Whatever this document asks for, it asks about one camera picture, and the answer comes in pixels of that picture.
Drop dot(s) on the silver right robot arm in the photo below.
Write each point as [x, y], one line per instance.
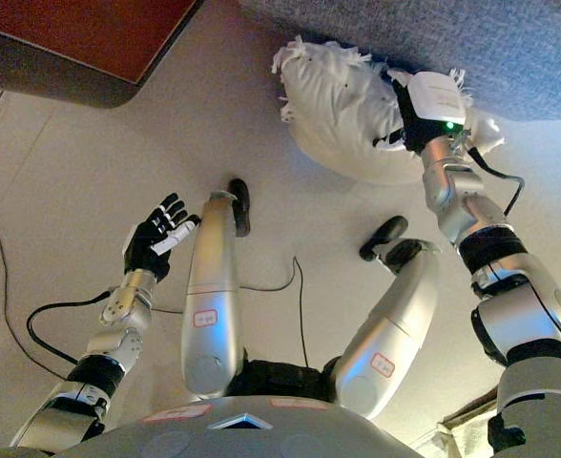
[504, 267]

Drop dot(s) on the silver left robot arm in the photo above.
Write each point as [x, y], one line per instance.
[99, 343]

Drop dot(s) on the grey robot torso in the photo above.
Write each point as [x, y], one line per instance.
[233, 429]

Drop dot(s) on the white fringed pillow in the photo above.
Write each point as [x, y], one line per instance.
[342, 110]

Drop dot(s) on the brown wooden table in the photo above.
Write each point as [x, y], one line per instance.
[80, 38]

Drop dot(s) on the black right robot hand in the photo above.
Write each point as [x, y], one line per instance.
[428, 112]

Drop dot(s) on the grey fabric armchair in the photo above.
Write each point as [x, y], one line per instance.
[442, 43]

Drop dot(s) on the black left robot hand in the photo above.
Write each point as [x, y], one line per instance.
[154, 238]

